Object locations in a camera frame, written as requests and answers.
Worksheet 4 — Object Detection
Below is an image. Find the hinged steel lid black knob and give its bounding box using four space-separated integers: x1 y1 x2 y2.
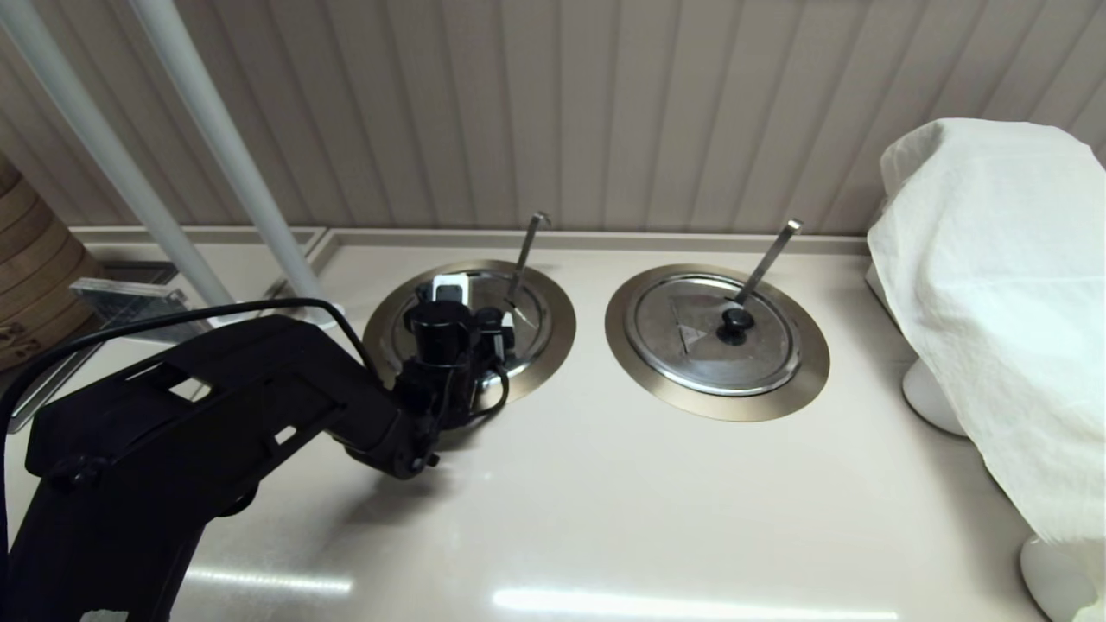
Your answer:
624 273 803 397
385 268 552 391

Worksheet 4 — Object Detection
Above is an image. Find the steel ladle hooked handle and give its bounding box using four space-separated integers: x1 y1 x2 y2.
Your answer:
508 212 551 305

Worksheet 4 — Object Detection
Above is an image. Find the bamboo steamer stack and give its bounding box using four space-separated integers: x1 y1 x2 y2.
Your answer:
0 155 103 372

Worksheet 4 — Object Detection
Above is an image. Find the white cloth cover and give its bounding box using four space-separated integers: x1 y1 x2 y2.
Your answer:
867 117 1106 606

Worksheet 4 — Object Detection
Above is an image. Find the brass counter ring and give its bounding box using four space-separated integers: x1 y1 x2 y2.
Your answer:
604 263 831 423
362 259 577 409

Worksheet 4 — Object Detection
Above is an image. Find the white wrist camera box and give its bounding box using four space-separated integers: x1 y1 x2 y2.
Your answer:
429 273 472 305

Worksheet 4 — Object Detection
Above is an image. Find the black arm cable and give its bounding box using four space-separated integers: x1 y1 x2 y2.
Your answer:
0 298 385 433

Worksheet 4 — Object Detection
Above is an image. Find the steel ladle straight handle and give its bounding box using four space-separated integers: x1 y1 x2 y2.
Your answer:
736 219 804 305

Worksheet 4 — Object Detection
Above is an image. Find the white round pedestal base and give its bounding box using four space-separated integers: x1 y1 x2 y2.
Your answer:
1020 534 1098 622
901 359 969 437

